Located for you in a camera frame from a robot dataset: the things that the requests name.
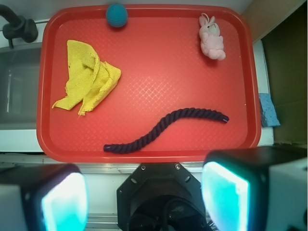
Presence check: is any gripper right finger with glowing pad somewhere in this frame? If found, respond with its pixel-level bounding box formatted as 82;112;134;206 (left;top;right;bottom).
201;147;308;231

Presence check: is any blue sponge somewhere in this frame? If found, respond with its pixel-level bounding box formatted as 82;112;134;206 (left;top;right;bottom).
259;93;281;128

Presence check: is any pink plush bunny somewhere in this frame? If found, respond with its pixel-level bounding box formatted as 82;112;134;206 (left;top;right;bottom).
199;13;226;61

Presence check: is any dark blue twisted rope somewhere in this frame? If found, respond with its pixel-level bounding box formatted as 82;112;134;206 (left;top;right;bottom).
103;108;230;154

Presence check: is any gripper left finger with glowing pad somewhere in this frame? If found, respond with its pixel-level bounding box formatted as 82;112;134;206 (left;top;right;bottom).
0;164;89;231

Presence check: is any grey metal sink basin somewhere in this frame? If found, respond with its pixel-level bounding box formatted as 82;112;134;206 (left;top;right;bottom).
0;43;41;130

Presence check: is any teal knitted ball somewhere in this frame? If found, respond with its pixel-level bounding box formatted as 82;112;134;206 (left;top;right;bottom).
106;4;128;28

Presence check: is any red plastic tray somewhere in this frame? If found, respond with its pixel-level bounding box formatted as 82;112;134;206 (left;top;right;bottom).
37;5;261;163

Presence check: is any black faucet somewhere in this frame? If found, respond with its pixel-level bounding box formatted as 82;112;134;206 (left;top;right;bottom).
0;4;39;49

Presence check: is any yellow crumpled cloth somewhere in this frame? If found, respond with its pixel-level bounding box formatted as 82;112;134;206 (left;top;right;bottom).
52;39;122;116

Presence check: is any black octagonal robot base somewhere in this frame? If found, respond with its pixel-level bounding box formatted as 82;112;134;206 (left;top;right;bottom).
116;163;211;231

